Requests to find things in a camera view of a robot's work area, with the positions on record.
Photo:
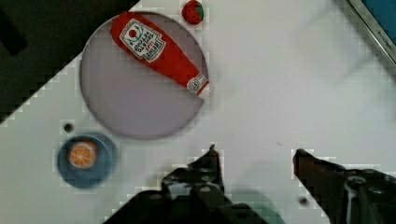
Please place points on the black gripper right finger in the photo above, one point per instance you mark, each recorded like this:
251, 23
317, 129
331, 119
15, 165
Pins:
347, 196

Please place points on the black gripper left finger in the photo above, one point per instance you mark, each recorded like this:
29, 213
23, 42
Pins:
191, 195

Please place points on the green round cup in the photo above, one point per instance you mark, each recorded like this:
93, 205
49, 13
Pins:
259, 203

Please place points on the blue small bowl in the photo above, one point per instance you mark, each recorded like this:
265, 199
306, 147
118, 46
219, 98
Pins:
91, 177

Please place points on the grey round plate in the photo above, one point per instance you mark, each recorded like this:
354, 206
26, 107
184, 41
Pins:
129, 98

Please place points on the orange slice toy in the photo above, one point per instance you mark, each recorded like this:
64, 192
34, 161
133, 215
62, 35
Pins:
83, 155

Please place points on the red ketchup bottle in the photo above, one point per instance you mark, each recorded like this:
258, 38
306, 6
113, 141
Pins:
154, 48

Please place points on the red toy strawberry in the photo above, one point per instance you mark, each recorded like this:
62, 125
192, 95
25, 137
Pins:
193, 12

